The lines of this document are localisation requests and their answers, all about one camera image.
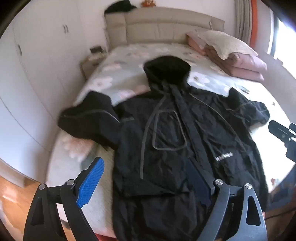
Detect bed with floral quilt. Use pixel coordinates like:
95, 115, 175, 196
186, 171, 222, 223
45, 43, 296, 239

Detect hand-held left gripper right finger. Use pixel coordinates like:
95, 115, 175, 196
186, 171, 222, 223
186, 159, 269, 241

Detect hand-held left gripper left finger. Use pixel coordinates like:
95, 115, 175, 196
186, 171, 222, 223
23, 157, 105, 241

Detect beige padded headboard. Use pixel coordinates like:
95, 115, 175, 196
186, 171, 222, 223
105, 7, 225, 50

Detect pink folded quilt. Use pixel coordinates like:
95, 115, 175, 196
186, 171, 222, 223
205, 45, 268, 82

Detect pink pillow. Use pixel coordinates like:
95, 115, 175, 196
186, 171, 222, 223
186, 31, 208, 55

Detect white wardrobe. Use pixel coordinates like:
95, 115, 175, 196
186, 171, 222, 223
0, 2, 109, 188

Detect dark clothes pile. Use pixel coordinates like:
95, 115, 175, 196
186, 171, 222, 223
104, 0, 137, 15

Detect window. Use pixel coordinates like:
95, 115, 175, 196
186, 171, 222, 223
268, 16, 296, 67

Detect cream textured pillow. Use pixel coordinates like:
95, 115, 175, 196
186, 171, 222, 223
200, 30, 258, 59

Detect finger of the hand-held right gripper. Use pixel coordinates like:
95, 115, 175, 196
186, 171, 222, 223
268, 120, 290, 142

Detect beige curtain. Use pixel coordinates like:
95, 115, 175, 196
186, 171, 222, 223
235, 0, 258, 47

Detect beige nightstand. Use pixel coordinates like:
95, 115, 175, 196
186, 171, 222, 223
80, 54, 108, 80

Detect black hooded jacket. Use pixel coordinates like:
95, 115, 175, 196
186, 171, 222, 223
58, 56, 271, 241

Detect person's blue pants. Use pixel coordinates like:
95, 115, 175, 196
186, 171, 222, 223
269, 169, 296, 211

